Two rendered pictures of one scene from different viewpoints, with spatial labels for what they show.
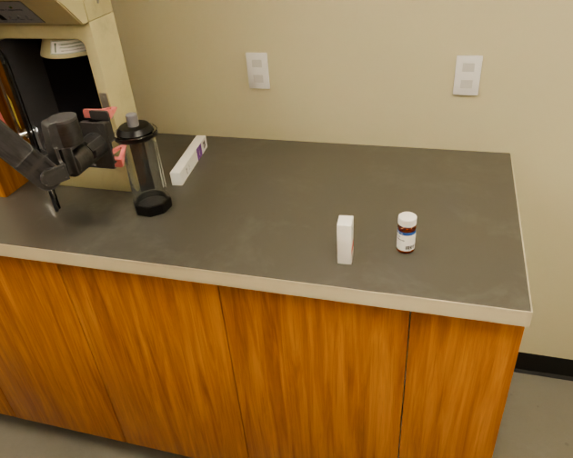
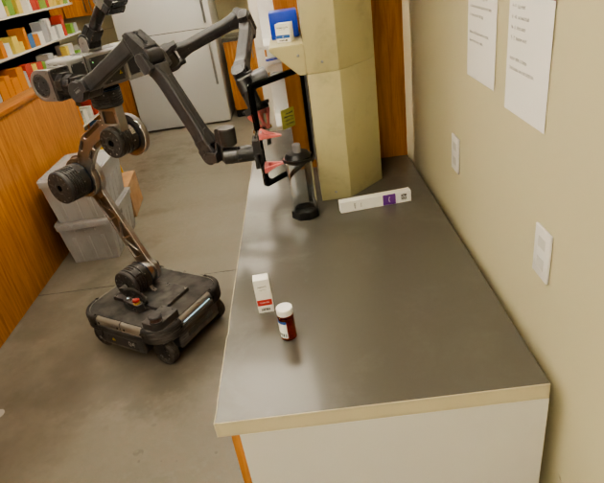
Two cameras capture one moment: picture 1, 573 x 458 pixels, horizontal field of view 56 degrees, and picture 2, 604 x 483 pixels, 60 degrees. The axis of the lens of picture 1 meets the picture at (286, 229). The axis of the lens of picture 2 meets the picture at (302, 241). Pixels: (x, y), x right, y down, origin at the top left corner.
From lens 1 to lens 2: 1.51 m
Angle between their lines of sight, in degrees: 62
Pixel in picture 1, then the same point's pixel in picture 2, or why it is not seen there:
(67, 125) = (220, 133)
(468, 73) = (541, 250)
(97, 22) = (317, 76)
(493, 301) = (225, 398)
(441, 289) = (236, 365)
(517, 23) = (578, 215)
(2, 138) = (191, 126)
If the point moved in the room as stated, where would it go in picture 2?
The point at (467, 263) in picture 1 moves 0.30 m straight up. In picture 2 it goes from (278, 375) to (255, 264)
